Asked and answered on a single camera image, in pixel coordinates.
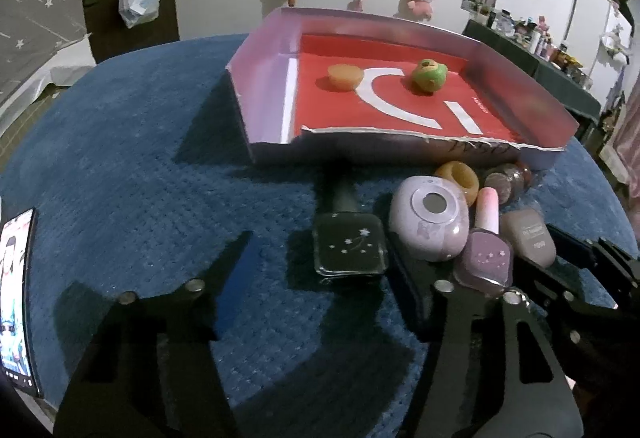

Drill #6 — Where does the lilac rounded compact device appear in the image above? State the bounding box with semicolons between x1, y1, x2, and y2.
390;174;471;262

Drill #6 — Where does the green squishy animal toy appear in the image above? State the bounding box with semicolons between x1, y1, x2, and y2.
411;59;447;93

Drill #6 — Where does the pink nail polish bottle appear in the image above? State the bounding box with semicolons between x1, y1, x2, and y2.
453;187;515;295

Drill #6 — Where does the orange round soap disc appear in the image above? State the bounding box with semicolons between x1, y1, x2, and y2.
327;63;364;92

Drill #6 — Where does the yellow ring-shaped holder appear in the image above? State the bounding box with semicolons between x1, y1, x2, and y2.
434;161;480;205

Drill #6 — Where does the dark green nail polish bottle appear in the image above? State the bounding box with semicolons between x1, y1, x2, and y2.
313;170;390;278

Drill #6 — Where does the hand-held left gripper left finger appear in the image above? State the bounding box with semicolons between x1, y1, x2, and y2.
52;231;253;438

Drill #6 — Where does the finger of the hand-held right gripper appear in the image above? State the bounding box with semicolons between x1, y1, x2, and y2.
546;224;640;279
514;259;618;315

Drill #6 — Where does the purple cardboard box red lining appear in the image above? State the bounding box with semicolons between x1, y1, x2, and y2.
225;7;580;171

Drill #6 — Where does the table with dark cloth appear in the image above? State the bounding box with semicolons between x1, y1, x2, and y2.
462;18;602;125

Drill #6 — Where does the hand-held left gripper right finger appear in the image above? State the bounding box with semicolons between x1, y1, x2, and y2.
387;243;586;438

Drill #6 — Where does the row of cosmetic bottles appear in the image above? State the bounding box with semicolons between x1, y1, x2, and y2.
472;7;595;90

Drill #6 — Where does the smartphone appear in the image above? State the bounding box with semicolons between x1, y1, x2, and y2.
0;208;41;400

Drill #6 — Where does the pink curtain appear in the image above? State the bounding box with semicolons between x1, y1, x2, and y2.
607;80;640;200

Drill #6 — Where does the small grey-beige case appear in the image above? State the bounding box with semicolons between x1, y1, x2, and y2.
501;209;557;268

